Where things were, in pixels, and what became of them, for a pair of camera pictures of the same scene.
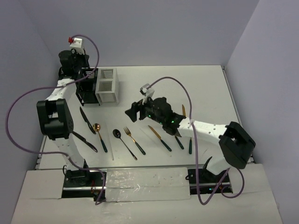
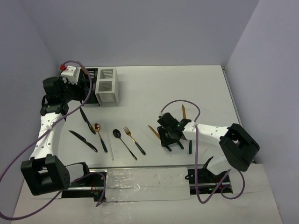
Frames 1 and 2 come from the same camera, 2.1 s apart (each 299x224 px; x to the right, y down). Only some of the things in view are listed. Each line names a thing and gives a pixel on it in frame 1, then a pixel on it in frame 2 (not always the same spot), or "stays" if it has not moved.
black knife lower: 80,136 stays
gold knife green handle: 183,110 stays
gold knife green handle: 160,137 stays
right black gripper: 137,107 → 164,140
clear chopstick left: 109,141 stays
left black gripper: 84,57 → 80,94
